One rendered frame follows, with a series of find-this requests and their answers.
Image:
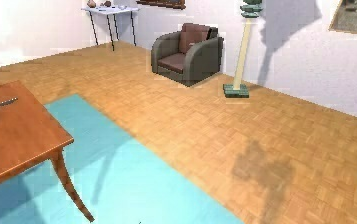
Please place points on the gold framed wall painting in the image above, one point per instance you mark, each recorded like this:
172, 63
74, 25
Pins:
352, 16

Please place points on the brown framed wall painting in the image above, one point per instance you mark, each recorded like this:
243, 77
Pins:
162, 3

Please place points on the brown wooden table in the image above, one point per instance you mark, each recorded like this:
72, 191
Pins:
17, 133

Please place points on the turquoise floor rug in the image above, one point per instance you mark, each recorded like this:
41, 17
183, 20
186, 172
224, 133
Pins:
129, 180

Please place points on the grey armchair with brown cushions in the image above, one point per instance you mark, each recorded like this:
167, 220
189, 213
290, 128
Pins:
189, 55

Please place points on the dark brown round object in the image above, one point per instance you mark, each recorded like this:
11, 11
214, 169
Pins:
107, 3

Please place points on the cream floor lamp green base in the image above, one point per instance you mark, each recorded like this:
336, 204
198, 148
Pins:
242, 56

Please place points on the white small bowl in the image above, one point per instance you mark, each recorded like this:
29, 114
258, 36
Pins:
121, 6

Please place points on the brown vase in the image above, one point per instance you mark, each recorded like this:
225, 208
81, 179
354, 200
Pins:
91, 3

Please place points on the white side table black legs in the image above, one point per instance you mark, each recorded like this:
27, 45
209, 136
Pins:
111, 11

